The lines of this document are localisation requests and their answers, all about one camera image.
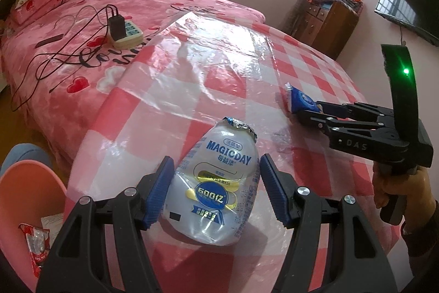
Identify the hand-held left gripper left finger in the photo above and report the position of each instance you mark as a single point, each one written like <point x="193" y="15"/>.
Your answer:
<point x="159" y="190"/>

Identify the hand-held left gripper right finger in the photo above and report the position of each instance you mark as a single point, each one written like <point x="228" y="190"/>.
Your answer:
<point x="276" y="193"/>

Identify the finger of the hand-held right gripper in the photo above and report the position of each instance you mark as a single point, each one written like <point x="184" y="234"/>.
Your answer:
<point x="356" y="107"/>
<point x="315" y="119"/>

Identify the small blue tissue packet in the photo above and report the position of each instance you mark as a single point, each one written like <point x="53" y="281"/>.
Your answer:
<point x="301" y="99"/>

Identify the white plastic yogurt bottle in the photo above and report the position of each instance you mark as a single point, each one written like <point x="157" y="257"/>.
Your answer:
<point x="212" y="210"/>

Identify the red snack packet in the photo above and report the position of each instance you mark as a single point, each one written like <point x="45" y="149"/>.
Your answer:
<point x="34" y="245"/>

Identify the pink plastic basin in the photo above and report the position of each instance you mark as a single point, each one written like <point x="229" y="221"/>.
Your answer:
<point x="20" y="197"/>

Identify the person's right forearm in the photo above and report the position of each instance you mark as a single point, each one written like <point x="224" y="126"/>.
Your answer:
<point x="423" y="227"/>

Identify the person's right hand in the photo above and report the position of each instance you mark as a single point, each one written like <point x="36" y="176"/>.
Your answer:
<point x="422" y="186"/>

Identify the red white checked tablecloth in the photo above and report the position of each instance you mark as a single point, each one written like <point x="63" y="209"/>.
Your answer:
<point x="308" y="66"/>

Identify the brown wooden cabinet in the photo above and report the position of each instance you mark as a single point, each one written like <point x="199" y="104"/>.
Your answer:
<point x="329" y="28"/>

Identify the white printed wrapper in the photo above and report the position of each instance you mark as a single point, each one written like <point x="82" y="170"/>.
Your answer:
<point x="51" y="224"/>

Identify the beige power strip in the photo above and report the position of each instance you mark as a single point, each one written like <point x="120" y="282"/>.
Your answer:
<point x="132" y="35"/>

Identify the black charger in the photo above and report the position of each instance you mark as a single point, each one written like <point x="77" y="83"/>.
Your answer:
<point x="117" y="27"/>

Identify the black phone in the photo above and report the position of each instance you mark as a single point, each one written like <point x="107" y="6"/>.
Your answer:
<point x="49" y="40"/>

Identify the bed with pink blanket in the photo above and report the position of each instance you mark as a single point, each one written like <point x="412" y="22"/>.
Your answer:
<point x="154" y="1"/>

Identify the wall mounted television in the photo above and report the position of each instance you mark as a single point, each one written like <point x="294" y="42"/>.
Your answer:
<point x="408" y="4"/>

